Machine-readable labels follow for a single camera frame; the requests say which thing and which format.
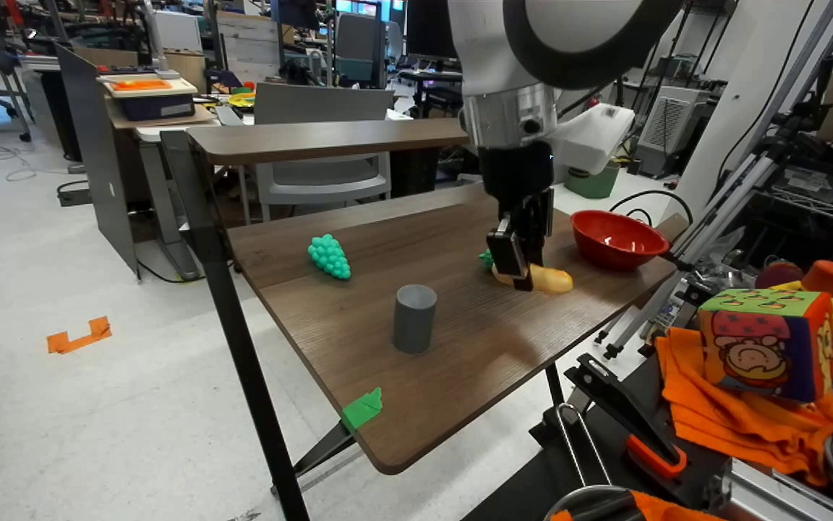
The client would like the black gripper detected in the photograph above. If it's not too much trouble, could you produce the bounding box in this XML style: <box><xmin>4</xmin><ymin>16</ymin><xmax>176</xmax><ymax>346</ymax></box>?
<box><xmin>481</xmin><ymin>141</ymin><xmax>555</xmax><ymax>283</ymax></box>

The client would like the green bin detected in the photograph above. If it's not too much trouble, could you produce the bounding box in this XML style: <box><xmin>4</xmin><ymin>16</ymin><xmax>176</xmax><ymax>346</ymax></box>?
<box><xmin>561</xmin><ymin>160</ymin><xmax>623</xmax><ymax>199</ymax></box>

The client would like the red plastic bowl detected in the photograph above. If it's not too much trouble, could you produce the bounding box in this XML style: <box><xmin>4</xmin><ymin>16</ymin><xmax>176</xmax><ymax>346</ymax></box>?
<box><xmin>569</xmin><ymin>207</ymin><xmax>672</xmax><ymax>272</ymax></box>

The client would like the brown wooden table with shelf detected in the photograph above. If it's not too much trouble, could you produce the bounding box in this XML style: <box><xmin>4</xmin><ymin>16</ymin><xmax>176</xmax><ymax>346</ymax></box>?
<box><xmin>156</xmin><ymin>116</ymin><xmax>691</xmax><ymax>521</ymax></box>

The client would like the grey cylinder block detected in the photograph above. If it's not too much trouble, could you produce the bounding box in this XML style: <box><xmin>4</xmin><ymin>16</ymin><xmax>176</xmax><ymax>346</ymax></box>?
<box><xmin>391</xmin><ymin>281</ymin><xmax>441</xmax><ymax>356</ymax></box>

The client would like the white plastic container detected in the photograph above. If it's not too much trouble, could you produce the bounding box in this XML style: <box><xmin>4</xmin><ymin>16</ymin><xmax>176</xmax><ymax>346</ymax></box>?
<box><xmin>555</xmin><ymin>100</ymin><xmax>639</xmax><ymax>175</ymax></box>

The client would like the green toy grape bunch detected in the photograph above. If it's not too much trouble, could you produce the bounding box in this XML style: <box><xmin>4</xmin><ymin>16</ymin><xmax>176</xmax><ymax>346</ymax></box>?
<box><xmin>305</xmin><ymin>230</ymin><xmax>357</xmax><ymax>283</ymax></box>

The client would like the green tape piece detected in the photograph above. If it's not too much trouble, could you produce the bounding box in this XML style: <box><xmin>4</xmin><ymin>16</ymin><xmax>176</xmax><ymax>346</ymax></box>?
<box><xmin>339</xmin><ymin>384</ymin><xmax>388</xmax><ymax>435</ymax></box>

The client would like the colourful plush cube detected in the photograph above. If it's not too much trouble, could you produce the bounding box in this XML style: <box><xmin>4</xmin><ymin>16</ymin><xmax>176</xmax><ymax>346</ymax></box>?
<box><xmin>698</xmin><ymin>283</ymin><xmax>833</xmax><ymax>404</ymax></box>

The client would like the orange cloth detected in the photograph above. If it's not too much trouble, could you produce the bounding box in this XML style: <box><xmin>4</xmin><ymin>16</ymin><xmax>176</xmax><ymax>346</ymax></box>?
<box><xmin>546</xmin><ymin>488</ymin><xmax>728</xmax><ymax>521</ymax></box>
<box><xmin>655</xmin><ymin>325</ymin><xmax>833</xmax><ymax>488</ymax></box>

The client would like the box with orange lid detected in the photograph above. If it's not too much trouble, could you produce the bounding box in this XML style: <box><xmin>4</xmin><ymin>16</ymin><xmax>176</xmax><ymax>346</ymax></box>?
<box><xmin>95</xmin><ymin>70</ymin><xmax>203</xmax><ymax>125</ymax></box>

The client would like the black cable loop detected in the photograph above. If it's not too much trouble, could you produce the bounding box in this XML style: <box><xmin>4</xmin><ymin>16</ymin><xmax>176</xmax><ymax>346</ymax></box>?
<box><xmin>607</xmin><ymin>187</ymin><xmax>698</xmax><ymax>228</ymax></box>

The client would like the black clamp with orange handle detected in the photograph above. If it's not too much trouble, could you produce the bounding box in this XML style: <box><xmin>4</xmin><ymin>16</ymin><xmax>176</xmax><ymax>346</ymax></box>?
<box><xmin>565</xmin><ymin>353</ymin><xmax>691</xmax><ymax>487</ymax></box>

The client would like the aluminium frame post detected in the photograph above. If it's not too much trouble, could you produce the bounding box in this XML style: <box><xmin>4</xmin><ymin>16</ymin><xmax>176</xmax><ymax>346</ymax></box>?
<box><xmin>672</xmin><ymin>0</ymin><xmax>833</xmax><ymax>268</ymax></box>

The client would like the aluminium profile rail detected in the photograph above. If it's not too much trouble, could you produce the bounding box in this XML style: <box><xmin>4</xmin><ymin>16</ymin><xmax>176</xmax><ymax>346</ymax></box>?
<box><xmin>724</xmin><ymin>458</ymin><xmax>833</xmax><ymax>521</ymax></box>

